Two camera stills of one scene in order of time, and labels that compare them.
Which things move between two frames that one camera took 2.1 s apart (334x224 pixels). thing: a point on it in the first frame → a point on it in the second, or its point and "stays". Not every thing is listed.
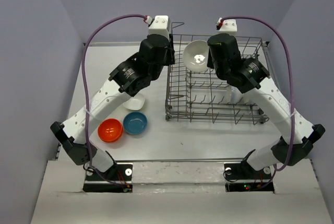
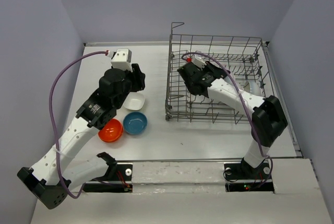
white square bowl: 135,103 stays
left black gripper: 171,59 → 138,77
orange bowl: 110,130 stays
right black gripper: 211,62 → 222,73
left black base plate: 118,178 stays
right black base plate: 242,177 stays
